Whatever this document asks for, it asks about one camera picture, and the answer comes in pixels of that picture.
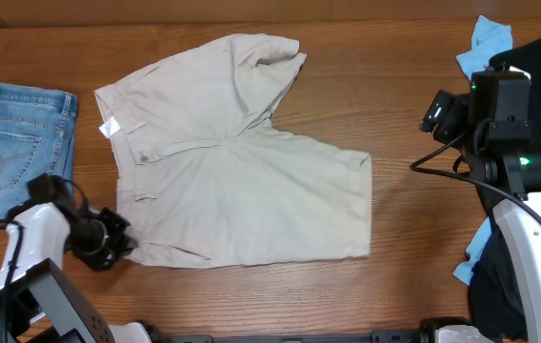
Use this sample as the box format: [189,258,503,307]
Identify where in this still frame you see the beige khaki shorts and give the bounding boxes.
[95,33,372,269]

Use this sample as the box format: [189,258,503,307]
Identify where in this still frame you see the black garment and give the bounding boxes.
[469,38,541,340]

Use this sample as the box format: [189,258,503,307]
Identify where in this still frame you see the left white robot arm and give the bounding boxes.
[0,174,151,343]

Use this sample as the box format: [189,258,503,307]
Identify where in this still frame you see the light blue cloth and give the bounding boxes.
[453,15,513,285]

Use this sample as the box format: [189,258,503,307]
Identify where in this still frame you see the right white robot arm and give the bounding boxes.
[411,70,541,342]

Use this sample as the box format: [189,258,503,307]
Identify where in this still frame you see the folded blue denim jeans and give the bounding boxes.
[0,83,79,219]

